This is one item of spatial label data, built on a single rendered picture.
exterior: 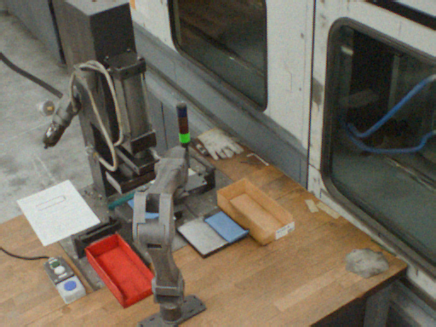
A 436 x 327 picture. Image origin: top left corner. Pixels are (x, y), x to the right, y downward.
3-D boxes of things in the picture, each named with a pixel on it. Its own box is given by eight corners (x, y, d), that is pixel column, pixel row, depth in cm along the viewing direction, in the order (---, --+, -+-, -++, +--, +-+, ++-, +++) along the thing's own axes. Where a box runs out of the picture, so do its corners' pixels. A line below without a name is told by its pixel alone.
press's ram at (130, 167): (124, 203, 195) (109, 123, 176) (88, 165, 213) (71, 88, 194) (173, 181, 201) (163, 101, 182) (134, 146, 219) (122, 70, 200)
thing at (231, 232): (232, 245, 197) (232, 238, 195) (204, 220, 208) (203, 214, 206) (249, 236, 199) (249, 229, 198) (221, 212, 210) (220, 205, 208)
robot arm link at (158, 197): (158, 154, 174) (129, 203, 148) (190, 155, 172) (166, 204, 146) (161, 193, 179) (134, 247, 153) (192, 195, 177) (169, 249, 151)
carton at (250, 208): (262, 248, 199) (262, 230, 194) (217, 208, 216) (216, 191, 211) (294, 232, 203) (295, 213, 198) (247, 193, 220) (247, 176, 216)
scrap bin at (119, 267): (123, 309, 184) (121, 295, 180) (88, 261, 202) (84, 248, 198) (158, 291, 188) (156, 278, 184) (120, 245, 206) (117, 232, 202)
